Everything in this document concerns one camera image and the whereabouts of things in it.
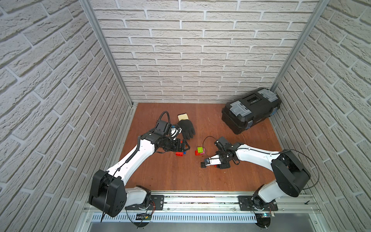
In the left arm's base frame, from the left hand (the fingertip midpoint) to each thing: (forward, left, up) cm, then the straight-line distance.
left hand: (185, 145), depth 79 cm
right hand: (-2, -22, -15) cm, 26 cm away
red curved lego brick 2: (+1, -7, -13) cm, 15 cm away
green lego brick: (+2, -9, -9) cm, 13 cm away
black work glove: (+19, -2, -13) cm, 23 cm away
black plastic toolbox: (+20, -34, +4) cm, 40 cm away
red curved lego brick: (+1, +4, -13) cm, 14 cm away
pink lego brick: (+2, -12, -10) cm, 16 cm away
